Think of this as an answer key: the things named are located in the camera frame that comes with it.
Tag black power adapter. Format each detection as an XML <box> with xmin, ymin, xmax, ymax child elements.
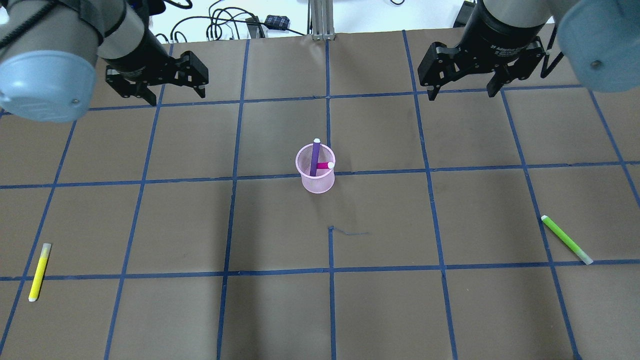
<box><xmin>452</xmin><ymin>0</ymin><xmax>477</xmax><ymax>28</ymax></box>

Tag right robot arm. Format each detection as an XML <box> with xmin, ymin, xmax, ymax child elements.
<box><xmin>417</xmin><ymin>0</ymin><xmax>640</xmax><ymax>101</ymax></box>

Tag pink mesh cup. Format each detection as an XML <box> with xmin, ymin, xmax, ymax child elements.
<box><xmin>294</xmin><ymin>141</ymin><xmax>336</xmax><ymax>194</ymax></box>

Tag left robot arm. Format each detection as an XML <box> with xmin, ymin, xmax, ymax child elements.
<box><xmin>0</xmin><ymin>0</ymin><xmax>210</xmax><ymax>123</ymax></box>

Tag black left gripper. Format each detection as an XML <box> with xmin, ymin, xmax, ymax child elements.
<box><xmin>102</xmin><ymin>20</ymin><xmax>210</xmax><ymax>107</ymax></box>

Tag green pen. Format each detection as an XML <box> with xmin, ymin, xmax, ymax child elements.
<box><xmin>540</xmin><ymin>215</ymin><xmax>594</xmax><ymax>265</ymax></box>

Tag purple pen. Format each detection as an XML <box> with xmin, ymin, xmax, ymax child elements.
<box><xmin>309</xmin><ymin>137</ymin><xmax>322</xmax><ymax>177</ymax></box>

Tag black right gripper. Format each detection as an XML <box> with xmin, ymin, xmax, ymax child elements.
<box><xmin>417</xmin><ymin>0</ymin><xmax>547</xmax><ymax>101</ymax></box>

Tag aluminium frame post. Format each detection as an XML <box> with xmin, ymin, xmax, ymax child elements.
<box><xmin>307</xmin><ymin>0</ymin><xmax>336</xmax><ymax>41</ymax></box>

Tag yellow pen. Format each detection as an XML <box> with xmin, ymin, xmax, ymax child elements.
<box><xmin>28</xmin><ymin>243</ymin><xmax>52</xmax><ymax>303</ymax></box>

